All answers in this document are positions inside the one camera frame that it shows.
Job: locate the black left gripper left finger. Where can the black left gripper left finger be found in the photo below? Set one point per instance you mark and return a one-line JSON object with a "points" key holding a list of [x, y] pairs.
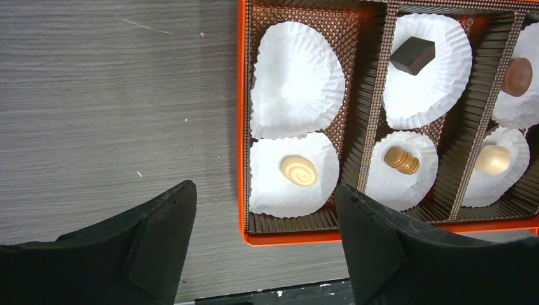
{"points": [[135, 257]]}

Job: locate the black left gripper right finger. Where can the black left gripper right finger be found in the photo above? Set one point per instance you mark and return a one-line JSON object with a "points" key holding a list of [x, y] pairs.
{"points": [[393, 258]]}

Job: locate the caramel ribbed chocolate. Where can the caramel ribbed chocolate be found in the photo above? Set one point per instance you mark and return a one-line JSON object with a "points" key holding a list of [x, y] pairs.
{"points": [[401, 160]]}

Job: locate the white swirl chocolate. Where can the white swirl chocolate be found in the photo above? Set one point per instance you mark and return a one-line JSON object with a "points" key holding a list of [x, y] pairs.
{"points": [[299, 171]]}

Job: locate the white chocolate piece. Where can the white chocolate piece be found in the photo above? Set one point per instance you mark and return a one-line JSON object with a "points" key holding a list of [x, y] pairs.
{"points": [[493, 160]]}

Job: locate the orange chocolate box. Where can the orange chocolate box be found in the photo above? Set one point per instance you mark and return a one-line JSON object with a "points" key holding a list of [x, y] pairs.
{"points": [[241, 126]]}

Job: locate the dark square chocolate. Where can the dark square chocolate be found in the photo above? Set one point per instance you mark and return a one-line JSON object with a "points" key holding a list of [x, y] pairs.
{"points": [[413, 55]]}

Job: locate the round milk chocolate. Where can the round milk chocolate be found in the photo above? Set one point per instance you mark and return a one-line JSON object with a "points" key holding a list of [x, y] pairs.
{"points": [[518, 77]]}

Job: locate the white paper cup front middle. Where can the white paper cup front middle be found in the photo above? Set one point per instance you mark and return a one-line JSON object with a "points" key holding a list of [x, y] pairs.
{"points": [[394, 189]]}

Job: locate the white paper cup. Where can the white paper cup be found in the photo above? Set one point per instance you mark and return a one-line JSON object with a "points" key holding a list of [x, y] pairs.
{"points": [[483, 189], [394, 189], [521, 112], [299, 83], [411, 101], [272, 194]]}

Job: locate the white paper cup front right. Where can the white paper cup front right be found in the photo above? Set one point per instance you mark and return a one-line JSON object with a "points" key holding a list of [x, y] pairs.
{"points": [[483, 189]]}

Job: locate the white paper cup front left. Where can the white paper cup front left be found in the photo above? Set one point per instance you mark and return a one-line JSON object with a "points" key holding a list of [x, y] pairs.
{"points": [[272, 194]]}

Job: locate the brown plastic insert tray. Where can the brown plastic insert tray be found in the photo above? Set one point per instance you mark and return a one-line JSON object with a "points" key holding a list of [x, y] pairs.
{"points": [[362, 105]]}

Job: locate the white paper cup back middle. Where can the white paper cup back middle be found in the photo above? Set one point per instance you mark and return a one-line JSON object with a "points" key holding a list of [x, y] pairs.
{"points": [[411, 101]]}

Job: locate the white paper cup back right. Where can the white paper cup back right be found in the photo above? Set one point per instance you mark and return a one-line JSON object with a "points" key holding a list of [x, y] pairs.
{"points": [[521, 112]]}

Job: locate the white paper cup back left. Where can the white paper cup back left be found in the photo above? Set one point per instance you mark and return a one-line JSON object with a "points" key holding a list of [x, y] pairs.
{"points": [[299, 83]]}

